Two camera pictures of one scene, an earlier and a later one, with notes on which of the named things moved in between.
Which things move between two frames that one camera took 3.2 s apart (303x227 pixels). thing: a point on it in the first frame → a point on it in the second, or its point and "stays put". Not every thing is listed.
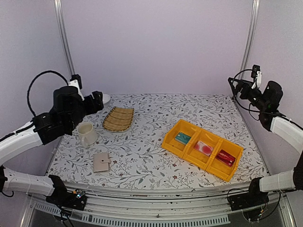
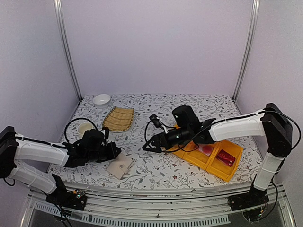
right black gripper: [243, 84] → [156, 138]
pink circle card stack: [203, 148] stays put
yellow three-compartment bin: [215, 154] stays put
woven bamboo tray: [118, 119] stays put
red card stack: [226, 158] stays put
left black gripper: [94, 108] → [112, 154]
